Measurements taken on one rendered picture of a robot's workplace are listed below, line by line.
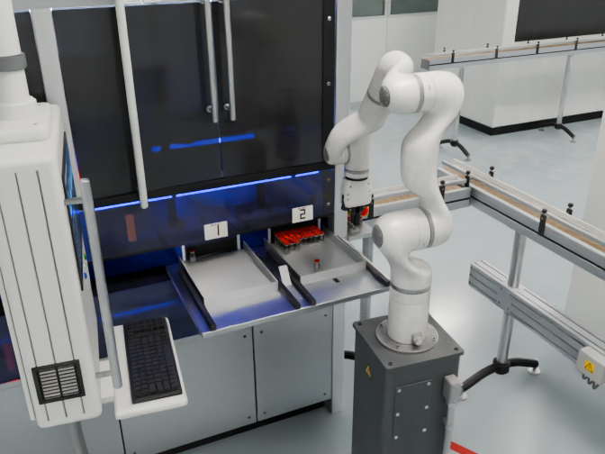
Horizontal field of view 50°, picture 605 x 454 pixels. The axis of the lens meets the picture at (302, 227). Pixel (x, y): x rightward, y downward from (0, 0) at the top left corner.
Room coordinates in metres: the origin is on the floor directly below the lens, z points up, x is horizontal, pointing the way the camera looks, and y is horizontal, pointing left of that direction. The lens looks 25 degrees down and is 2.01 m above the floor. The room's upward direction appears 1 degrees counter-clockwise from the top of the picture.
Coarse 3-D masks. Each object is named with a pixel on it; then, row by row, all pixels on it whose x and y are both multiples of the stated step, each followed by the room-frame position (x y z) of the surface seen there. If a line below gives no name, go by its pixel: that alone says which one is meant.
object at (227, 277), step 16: (208, 256) 2.14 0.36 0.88; (224, 256) 2.14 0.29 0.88; (240, 256) 2.14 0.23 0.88; (256, 256) 2.08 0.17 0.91; (192, 272) 2.02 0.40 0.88; (208, 272) 2.02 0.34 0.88; (224, 272) 2.02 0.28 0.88; (240, 272) 2.02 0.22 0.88; (256, 272) 2.02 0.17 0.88; (208, 288) 1.91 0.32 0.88; (224, 288) 1.90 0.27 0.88; (240, 288) 1.90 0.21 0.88; (256, 288) 1.86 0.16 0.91; (272, 288) 1.88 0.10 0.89; (208, 304) 1.79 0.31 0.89
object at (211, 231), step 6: (216, 222) 2.08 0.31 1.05; (222, 222) 2.09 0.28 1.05; (204, 228) 2.06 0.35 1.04; (210, 228) 2.07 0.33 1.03; (216, 228) 2.08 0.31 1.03; (222, 228) 2.09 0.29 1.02; (204, 234) 2.06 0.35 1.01; (210, 234) 2.07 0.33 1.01; (216, 234) 2.08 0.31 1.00; (222, 234) 2.09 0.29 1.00
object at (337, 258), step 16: (336, 240) 2.23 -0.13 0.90; (288, 256) 2.14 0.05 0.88; (304, 256) 2.14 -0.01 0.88; (320, 256) 2.14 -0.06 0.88; (336, 256) 2.13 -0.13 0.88; (352, 256) 2.12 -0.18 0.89; (304, 272) 2.01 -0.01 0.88; (320, 272) 1.96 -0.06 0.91; (336, 272) 1.98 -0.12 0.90; (352, 272) 2.01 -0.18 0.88
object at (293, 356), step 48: (192, 336) 2.03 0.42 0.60; (240, 336) 2.11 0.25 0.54; (288, 336) 2.19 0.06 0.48; (0, 384) 1.76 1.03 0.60; (192, 384) 2.02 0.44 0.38; (240, 384) 2.10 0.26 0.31; (288, 384) 2.19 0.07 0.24; (0, 432) 1.74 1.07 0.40; (48, 432) 1.80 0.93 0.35; (96, 432) 1.87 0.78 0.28; (144, 432) 1.94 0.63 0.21; (192, 432) 2.01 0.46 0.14
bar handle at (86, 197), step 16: (80, 192) 1.39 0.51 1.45; (96, 224) 1.39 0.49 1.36; (96, 240) 1.39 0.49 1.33; (96, 256) 1.38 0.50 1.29; (96, 272) 1.38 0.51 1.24; (96, 288) 1.39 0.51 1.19; (112, 320) 1.39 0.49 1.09; (112, 336) 1.38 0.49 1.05; (112, 352) 1.38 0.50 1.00; (112, 368) 1.38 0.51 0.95
